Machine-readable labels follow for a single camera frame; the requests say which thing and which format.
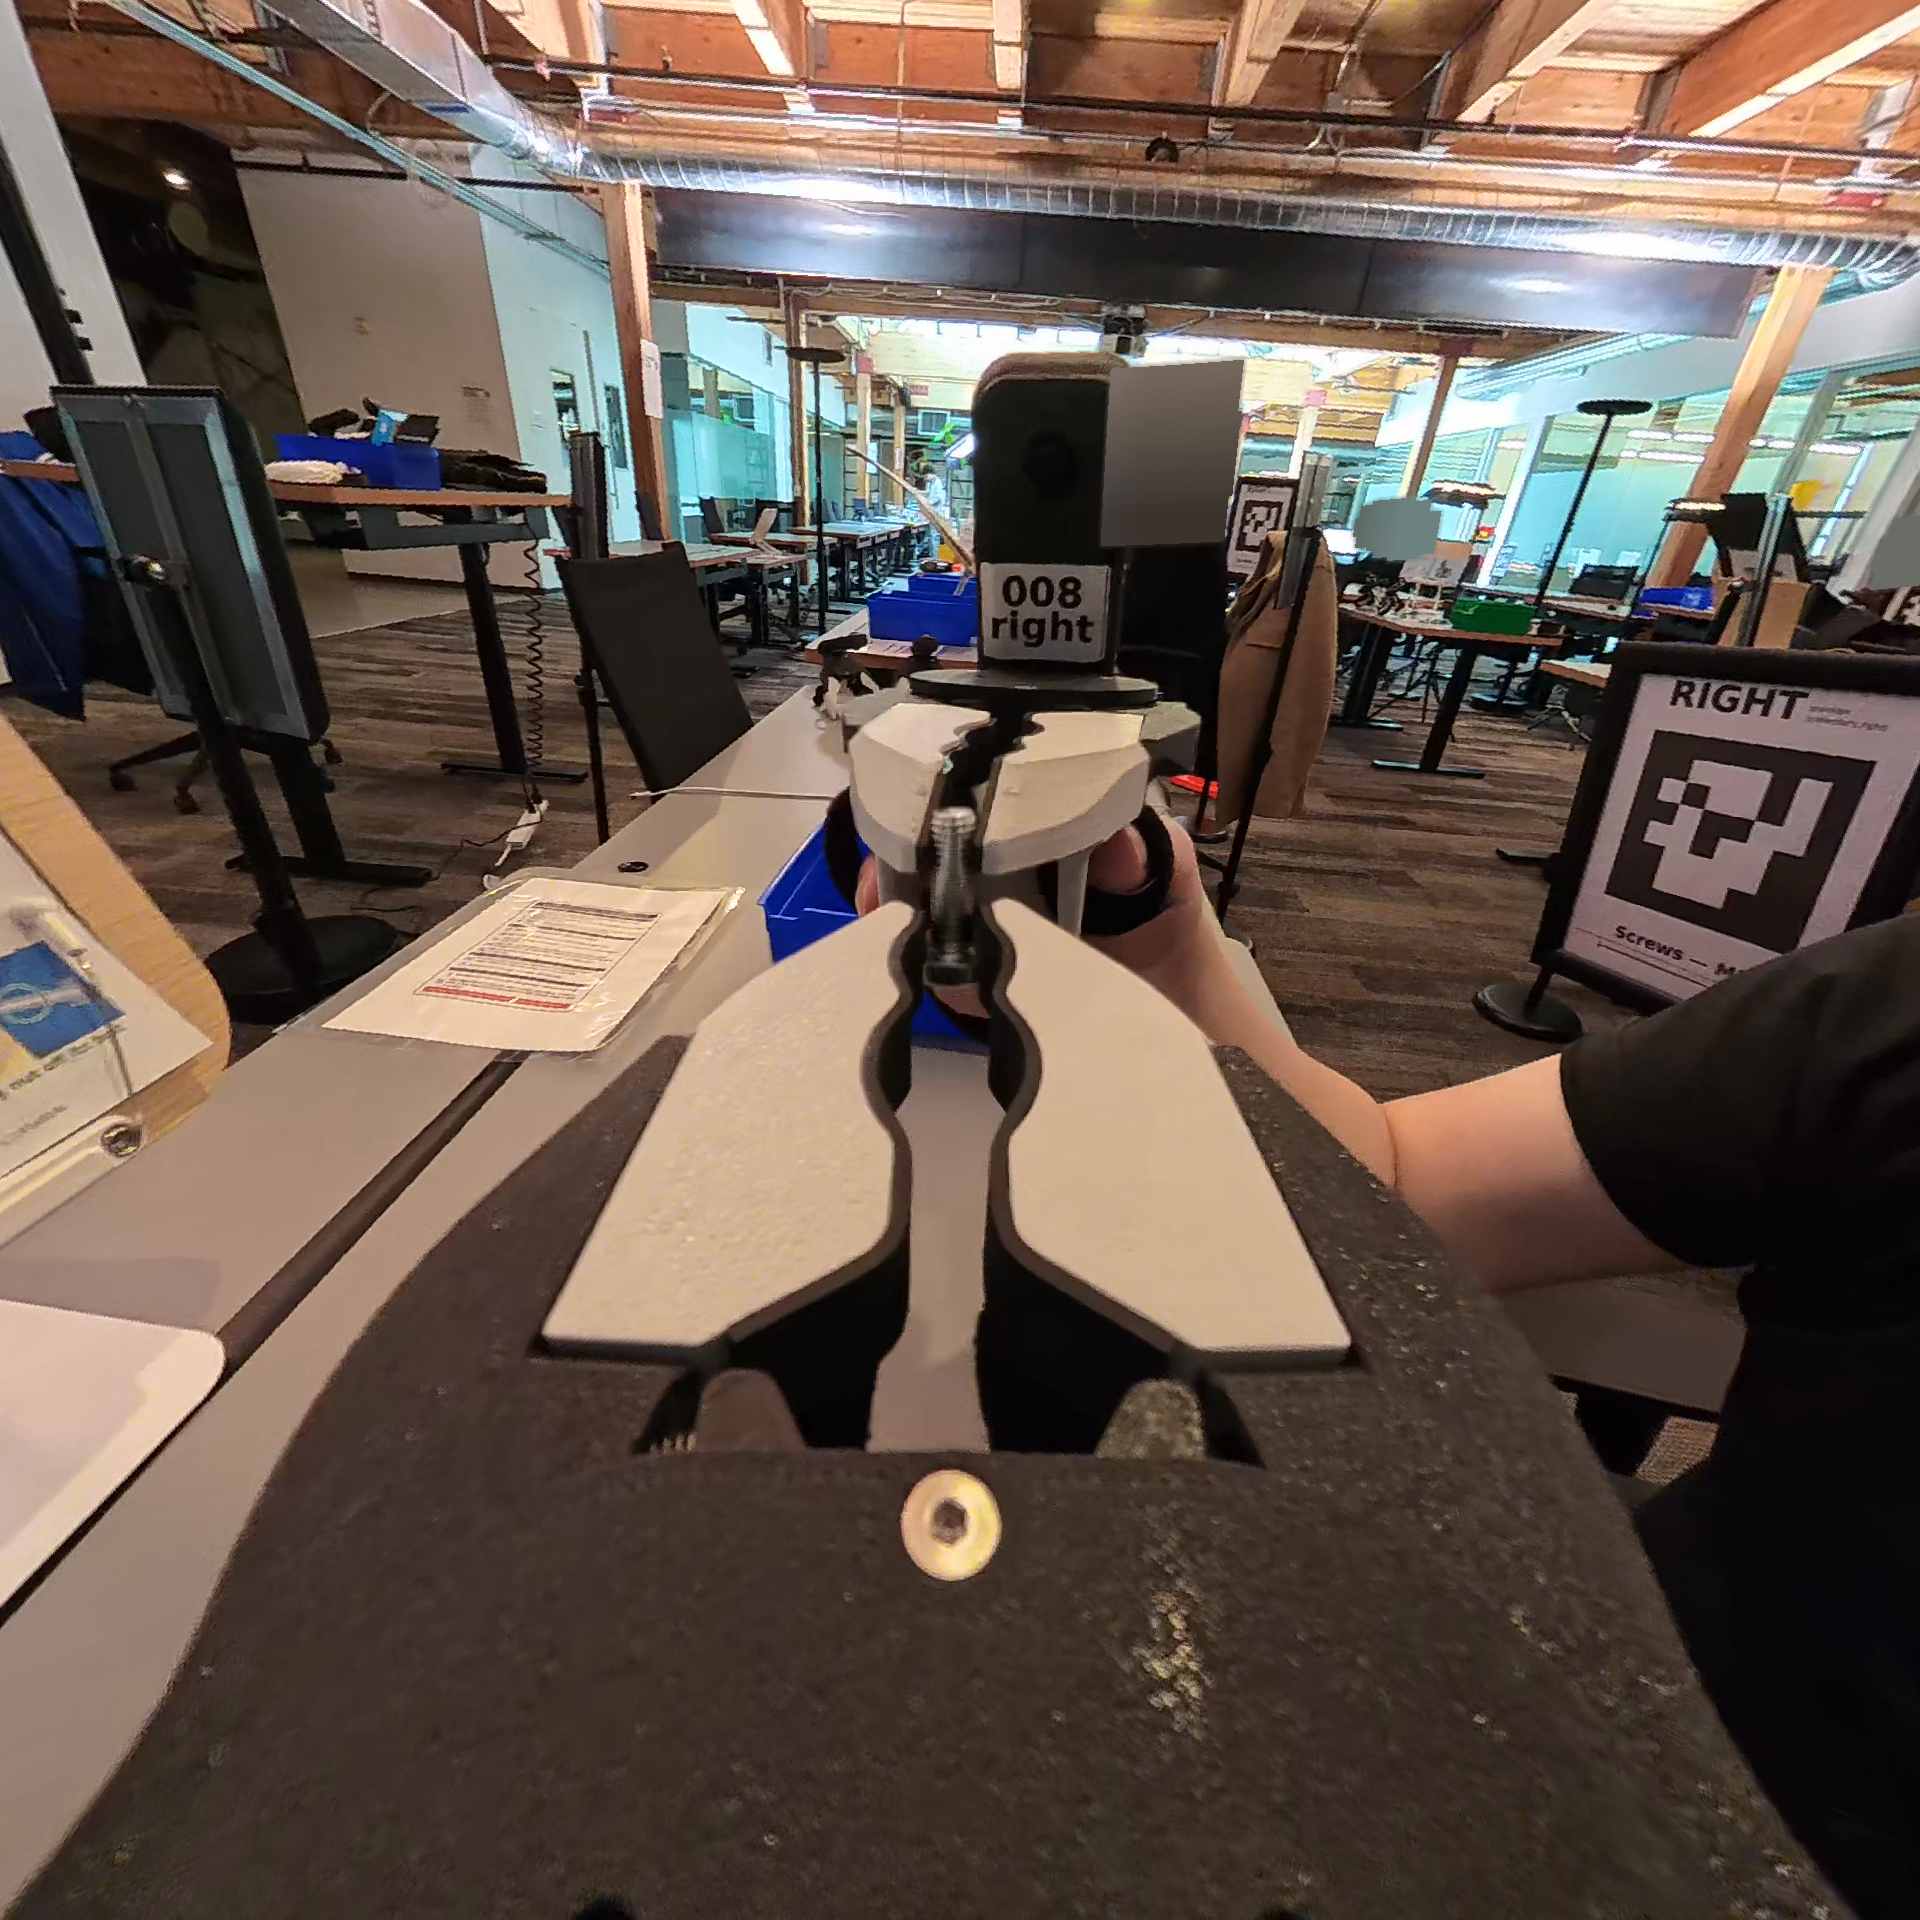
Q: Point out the black round stand base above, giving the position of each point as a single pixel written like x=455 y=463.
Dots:
x=301 y=964

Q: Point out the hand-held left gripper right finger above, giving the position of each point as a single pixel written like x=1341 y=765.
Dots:
x=1171 y=1185

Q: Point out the black metal rolling stand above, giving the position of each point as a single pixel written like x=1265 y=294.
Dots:
x=195 y=571

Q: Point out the tan coat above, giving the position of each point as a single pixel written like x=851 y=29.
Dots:
x=1284 y=675

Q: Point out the white paper sheet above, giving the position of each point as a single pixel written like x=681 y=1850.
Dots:
x=557 y=962

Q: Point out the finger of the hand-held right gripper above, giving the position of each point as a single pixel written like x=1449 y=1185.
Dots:
x=901 y=780
x=1067 y=797

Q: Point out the instruction board on stand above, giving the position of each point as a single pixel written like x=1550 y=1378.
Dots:
x=60 y=1036

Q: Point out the green storage bin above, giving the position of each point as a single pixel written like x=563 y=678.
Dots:
x=1488 y=618

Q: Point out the small marker sign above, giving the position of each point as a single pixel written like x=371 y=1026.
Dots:
x=1263 y=524

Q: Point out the blue garment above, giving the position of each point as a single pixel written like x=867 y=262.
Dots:
x=38 y=571

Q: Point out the blue plastic bin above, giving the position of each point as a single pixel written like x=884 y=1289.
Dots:
x=804 y=909

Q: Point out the wooden document stand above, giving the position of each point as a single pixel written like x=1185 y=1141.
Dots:
x=135 y=931

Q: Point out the wooden support post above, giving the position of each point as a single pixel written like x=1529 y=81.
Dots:
x=635 y=361
x=1725 y=435

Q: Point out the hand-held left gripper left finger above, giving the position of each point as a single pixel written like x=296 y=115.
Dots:
x=751 y=1185

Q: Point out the silver hex bolt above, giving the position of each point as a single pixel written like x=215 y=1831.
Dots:
x=955 y=901

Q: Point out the black easel stand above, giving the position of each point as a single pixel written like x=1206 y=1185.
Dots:
x=1529 y=1010

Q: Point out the wooden standing desk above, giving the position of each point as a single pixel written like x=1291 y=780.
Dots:
x=481 y=630

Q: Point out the framed marker sign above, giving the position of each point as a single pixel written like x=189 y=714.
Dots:
x=1741 y=811

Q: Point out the blue storage bin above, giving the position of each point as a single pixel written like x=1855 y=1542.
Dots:
x=359 y=461
x=923 y=612

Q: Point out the white power strip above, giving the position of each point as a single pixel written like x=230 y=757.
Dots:
x=517 y=833

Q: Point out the person's right hand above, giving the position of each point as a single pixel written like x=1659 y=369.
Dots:
x=1201 y=962

